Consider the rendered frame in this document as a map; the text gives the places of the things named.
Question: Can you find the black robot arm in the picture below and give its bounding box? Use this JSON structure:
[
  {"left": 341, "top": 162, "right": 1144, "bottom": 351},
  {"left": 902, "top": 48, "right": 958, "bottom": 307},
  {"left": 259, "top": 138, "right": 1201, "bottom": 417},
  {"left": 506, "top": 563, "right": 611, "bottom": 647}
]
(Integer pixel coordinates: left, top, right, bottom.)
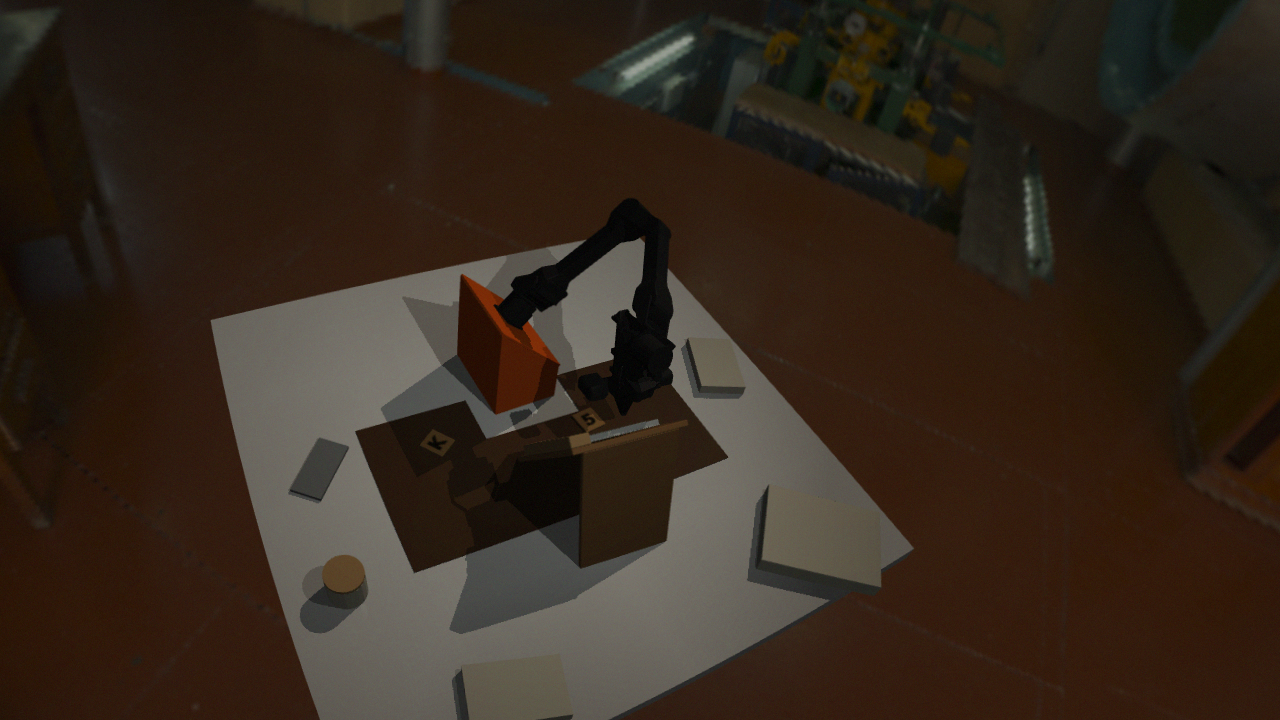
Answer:
[{"left": 493, "top": 199, "right": 676, "bottom": 404}]

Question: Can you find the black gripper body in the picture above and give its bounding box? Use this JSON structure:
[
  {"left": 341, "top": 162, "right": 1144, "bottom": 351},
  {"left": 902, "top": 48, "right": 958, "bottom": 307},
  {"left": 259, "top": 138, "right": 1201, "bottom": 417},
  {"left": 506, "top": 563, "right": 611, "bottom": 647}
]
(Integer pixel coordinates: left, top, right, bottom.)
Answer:
[{"left": 579, "top": 348, "right": 673, "bottom": 401}]

